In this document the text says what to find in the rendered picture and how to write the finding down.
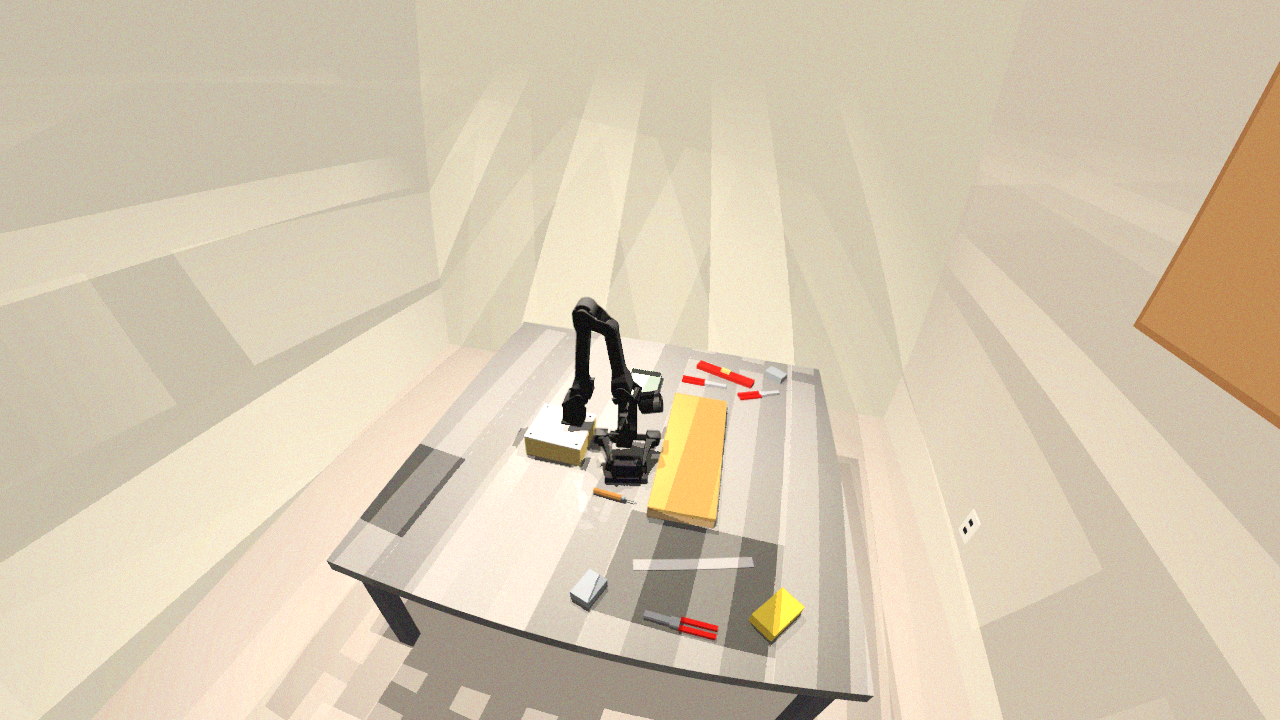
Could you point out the white flat strip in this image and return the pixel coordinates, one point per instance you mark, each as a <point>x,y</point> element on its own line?
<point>688,564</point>

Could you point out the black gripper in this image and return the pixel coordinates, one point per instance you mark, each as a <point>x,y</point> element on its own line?
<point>626,430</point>

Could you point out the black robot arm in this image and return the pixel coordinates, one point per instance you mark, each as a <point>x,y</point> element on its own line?
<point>589,316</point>

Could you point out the brown-handled awl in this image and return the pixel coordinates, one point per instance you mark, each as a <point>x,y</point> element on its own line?
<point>610,495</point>

